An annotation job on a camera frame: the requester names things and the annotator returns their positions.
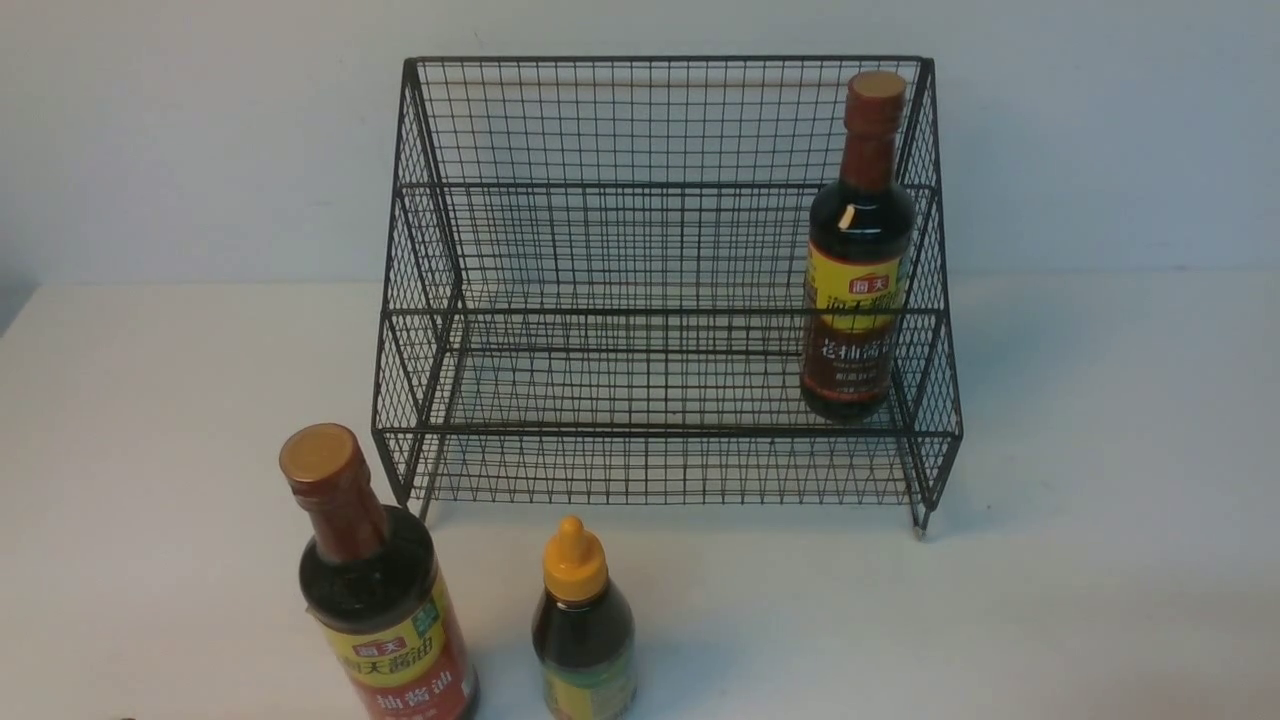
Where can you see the brown label soy sauce bottle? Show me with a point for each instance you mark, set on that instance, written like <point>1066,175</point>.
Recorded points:
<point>860,227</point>

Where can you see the small yellow cap seasoning bottle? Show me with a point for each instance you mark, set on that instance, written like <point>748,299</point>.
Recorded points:
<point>584,630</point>

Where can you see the red label soy sauce bottle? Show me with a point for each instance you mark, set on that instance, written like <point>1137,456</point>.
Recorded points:
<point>372,581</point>

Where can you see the black wire mesh shelf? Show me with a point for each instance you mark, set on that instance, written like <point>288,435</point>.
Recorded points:
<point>594,289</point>

